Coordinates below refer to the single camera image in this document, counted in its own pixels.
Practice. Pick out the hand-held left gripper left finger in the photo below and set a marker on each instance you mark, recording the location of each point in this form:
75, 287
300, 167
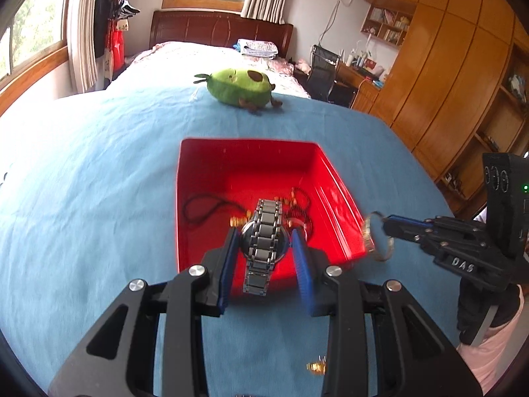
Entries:
229, 273

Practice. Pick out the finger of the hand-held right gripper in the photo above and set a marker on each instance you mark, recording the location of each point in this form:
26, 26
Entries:
413, 238
407, 221

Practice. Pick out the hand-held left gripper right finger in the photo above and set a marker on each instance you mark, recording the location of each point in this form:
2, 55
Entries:
303, 273

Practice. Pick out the silver bangle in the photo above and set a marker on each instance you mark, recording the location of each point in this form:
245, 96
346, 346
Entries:
367, 235

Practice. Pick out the silver metal wristwatch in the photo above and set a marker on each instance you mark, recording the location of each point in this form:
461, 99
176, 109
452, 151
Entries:
262, 240

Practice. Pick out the red rectangular box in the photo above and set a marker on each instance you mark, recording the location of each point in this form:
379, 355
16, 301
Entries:
256, 165

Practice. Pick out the person's right forearm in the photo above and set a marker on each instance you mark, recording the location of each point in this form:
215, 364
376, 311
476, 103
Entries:
492, 364

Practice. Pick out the person's right hand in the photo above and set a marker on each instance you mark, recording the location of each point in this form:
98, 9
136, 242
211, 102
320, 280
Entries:
479, 306

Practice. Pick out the small gold trinket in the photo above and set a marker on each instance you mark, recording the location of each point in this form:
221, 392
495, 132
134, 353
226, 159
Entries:
316, 367

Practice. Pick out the wooden wardrobe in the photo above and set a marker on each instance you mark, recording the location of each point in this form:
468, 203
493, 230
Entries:
446, 70

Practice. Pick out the wooden desk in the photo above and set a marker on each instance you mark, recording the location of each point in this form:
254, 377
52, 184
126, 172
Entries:
359, 87

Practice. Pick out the black office chair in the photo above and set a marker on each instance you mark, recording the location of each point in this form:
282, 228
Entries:
324, 70

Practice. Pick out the green avocado plush toy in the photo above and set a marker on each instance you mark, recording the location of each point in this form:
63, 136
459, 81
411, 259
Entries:
235, 87

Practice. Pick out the floral bed sheet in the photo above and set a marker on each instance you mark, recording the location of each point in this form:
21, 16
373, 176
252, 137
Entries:
173, 62

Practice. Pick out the dark wooden bed headboard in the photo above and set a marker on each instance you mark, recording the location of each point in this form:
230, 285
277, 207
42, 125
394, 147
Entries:
215, 29

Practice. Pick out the coat rack with clothes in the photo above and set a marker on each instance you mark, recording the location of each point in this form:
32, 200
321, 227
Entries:
105, 20

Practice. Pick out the white curtain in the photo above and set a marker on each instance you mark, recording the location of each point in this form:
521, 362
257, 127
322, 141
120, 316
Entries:
86, 29

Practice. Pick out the wide side window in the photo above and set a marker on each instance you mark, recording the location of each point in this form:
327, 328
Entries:
29, 29

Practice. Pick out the wall bookshelf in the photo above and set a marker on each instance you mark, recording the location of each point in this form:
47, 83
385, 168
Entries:
386, 25

